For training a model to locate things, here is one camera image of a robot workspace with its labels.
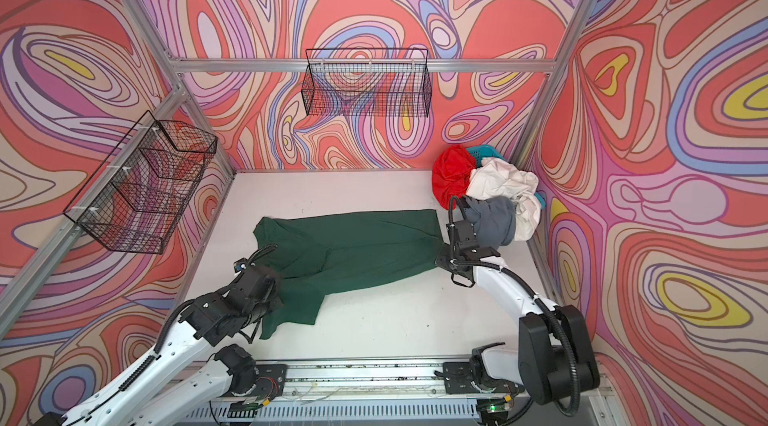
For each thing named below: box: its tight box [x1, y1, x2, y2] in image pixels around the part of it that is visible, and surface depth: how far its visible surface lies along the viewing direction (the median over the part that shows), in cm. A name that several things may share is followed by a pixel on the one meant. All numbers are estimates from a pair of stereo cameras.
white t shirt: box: [466, 157, 541, 241], surface depth 100 cm
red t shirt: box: [432, 144, 476, 211], surface depth 104 cm
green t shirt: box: [253, 208, 445, 341], surface depth 101 cm
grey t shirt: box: [460, 195, 516, 250], surface depth 92 cm
